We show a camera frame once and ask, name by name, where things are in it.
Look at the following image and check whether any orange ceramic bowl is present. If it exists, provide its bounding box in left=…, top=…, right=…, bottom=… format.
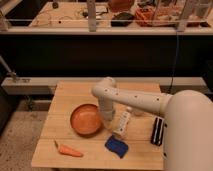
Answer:
left=70, top=104, right=102, bottom=136

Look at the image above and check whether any metal clamp bracket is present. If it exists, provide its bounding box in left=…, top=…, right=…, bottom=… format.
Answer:
left=0, top=54, right=31, bottom=84

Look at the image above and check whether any orange box on bench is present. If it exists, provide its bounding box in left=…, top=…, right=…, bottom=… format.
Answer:
left=135, top=8, right=174, bottom=27

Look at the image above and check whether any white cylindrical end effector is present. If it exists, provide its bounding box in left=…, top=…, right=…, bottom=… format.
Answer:
left=99, top=107, right=115, bottom=130

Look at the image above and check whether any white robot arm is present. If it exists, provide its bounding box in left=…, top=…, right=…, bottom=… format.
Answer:
left=91, top=77, right=213, bottom=171

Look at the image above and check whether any white plastic bottle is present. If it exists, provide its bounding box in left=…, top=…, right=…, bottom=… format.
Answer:
left=113, top=107, right=132, bottom=137

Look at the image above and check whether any black cable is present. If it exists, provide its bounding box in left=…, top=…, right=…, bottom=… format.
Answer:
left=167, top=33, right=181, bottom=96

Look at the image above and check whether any blue sponge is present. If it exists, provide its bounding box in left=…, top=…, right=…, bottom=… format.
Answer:
left=105, top=135, right=129, bottom=158

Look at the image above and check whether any orange carrot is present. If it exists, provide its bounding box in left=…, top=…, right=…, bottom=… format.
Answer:
left=54, top=141, right=83, bottom=157

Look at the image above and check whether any wooden table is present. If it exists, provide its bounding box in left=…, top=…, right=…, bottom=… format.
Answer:
left=31, top=81, right=163, bottom=171

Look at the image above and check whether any black object on bench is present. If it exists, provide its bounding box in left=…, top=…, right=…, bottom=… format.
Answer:
left=111, top=12, right=134, bottom=27

